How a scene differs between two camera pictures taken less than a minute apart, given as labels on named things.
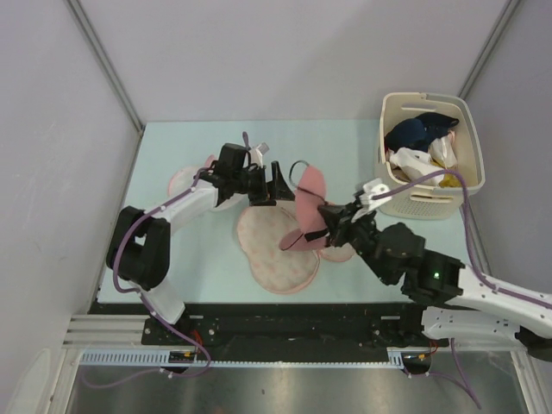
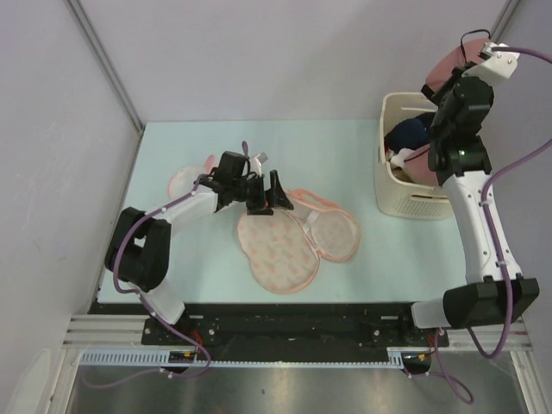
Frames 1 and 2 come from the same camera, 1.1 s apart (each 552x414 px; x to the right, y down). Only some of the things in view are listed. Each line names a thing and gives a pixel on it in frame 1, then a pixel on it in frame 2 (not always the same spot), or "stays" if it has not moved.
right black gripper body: x=362 y=234 to x=437 y=130
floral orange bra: x=260 y=230 stays
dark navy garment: x=418 y=132 stays
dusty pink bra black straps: x=312 y=233 to x=439 y=74
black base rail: x=297 y=327 stays
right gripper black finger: x=335 y=216 to x=454 y=77
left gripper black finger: x=278 y=187 to x=278 y=198
